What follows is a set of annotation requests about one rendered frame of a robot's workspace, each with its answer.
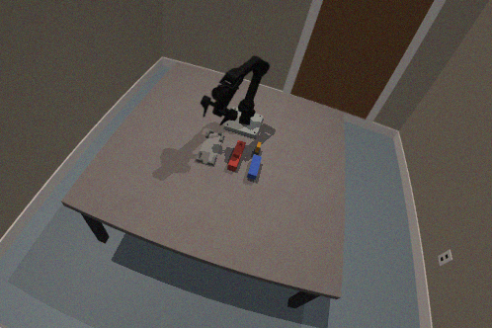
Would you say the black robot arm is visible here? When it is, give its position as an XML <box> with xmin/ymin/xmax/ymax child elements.
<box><xmin>211</xmin><ymin>55</ymin><xmax>270</xmax><ymax>124</ymax></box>

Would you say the red long rectangular block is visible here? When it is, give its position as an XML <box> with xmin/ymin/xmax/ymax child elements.
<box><xmin>227</xmin><ymin>140</ymin><xmax>246</xmax><ymax>172</ymax></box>

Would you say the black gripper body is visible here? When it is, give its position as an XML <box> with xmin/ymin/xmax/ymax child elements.
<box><xmin>201</xmin><ymin>96</ymin><xmax>238</xmax><ymax>121</ymax></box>

